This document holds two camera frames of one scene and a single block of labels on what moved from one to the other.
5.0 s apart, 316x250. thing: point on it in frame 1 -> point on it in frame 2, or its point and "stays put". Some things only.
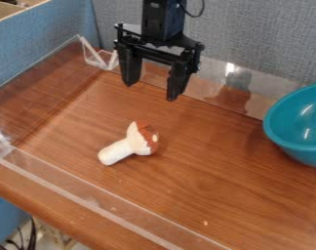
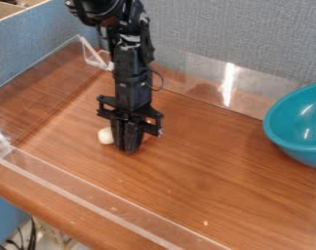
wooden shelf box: [8, 8] stays put
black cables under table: [32, 245] stays put
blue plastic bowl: [294, 124] stays put
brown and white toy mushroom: [141, 143] -> [107, 135]
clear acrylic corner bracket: [100, 58] stays put
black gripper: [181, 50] -> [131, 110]
